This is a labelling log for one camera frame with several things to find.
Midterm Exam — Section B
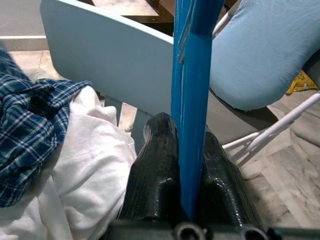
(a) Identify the dark wooden chair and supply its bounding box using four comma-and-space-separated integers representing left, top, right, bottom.
84, 0, 176, 37

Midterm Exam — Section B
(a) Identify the blue plastic hanger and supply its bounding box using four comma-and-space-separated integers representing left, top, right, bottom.
170, 0, 222, 222

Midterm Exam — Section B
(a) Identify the blue plaid shirt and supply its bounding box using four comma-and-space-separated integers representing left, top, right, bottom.
0, 48, 93, 208

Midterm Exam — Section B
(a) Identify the grey metal folding chair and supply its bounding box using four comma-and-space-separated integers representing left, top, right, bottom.
206, 0, 320, 168

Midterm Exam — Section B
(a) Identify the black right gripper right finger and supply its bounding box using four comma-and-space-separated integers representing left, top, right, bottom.
199, 124, 266, 228

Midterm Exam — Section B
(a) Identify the yellow toy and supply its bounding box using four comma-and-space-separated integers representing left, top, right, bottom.
286, 69, 320, 96

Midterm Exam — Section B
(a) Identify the light blue pillow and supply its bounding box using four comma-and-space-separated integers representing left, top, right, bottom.
209, 0, 320, 111

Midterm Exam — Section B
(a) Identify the white garment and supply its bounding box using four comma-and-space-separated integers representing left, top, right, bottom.
0, 84, 137, 240

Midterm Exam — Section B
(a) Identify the pale plastic kids chair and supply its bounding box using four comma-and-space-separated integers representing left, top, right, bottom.
39, 0, 176, 153

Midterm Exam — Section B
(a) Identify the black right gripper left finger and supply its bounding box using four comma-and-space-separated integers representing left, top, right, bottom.
119, 112, 181, 221

